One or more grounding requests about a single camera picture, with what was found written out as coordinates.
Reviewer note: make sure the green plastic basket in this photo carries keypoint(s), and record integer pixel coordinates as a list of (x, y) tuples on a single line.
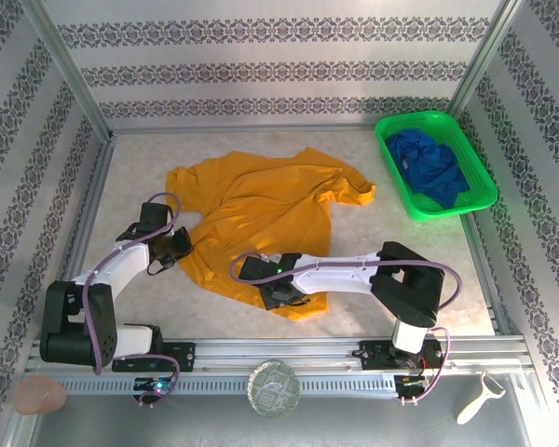
[(475, 158)]

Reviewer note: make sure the yellow t-shirt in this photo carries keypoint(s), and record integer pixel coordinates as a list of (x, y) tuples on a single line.
[(261, 209)]

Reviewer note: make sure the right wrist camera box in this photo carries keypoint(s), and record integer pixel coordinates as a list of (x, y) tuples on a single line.
[(270, 257)]

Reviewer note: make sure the round patterned glass dish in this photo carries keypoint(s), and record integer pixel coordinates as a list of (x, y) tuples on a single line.
[(273, 388)]

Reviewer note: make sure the small circuit board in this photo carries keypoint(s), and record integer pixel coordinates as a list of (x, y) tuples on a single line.
[(156, 384), (412, 381)]

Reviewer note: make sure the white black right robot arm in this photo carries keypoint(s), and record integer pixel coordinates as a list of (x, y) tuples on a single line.
[(335, 274)]

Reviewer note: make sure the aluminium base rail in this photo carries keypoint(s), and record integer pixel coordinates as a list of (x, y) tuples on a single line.
[(270, 349)]

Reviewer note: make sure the aluminium frame post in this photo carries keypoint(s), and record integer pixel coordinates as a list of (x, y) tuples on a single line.
[(65, 65), (482, 51)]

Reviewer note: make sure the pink translucent cup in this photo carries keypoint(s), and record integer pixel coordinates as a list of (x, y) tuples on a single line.
[(37, 398)]

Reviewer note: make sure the white peeler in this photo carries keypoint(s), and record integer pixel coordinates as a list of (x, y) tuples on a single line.
[(475, 405)]

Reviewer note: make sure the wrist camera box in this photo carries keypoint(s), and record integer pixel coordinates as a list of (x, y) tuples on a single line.
[(270, 257), (154, 216)]

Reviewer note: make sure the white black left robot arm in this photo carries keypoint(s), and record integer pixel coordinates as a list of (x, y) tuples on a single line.
[(121, 265)]

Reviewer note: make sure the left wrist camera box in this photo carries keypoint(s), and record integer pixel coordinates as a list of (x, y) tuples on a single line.
[(154, 216)]

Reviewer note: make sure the aluminium back rail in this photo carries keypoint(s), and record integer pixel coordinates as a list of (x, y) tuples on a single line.
[(237, 129)]

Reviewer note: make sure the blue cloth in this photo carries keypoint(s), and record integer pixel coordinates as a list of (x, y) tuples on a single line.
[(428, 172)]

